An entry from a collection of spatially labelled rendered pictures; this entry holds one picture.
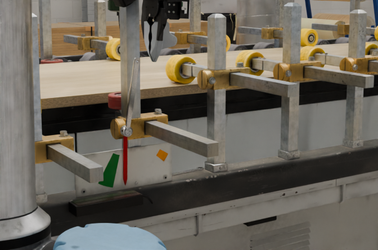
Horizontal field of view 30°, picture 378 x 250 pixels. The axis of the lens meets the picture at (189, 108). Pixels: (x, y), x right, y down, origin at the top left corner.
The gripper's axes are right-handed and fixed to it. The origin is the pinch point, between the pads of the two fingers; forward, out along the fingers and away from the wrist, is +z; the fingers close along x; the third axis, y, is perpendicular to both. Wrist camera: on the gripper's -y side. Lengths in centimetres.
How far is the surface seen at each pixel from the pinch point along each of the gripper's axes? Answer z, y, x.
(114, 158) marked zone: 25.1, -3.1, 10.4
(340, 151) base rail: 28, 71, 10
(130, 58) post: 1.4, 0.5, 10.7
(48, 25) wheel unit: -3, 22, 120
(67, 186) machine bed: 37, -5, 33
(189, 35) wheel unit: -1, 84, 117
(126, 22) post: -7.0, -1.1, 10.6
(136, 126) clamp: 17.8, 2.6, 10.3
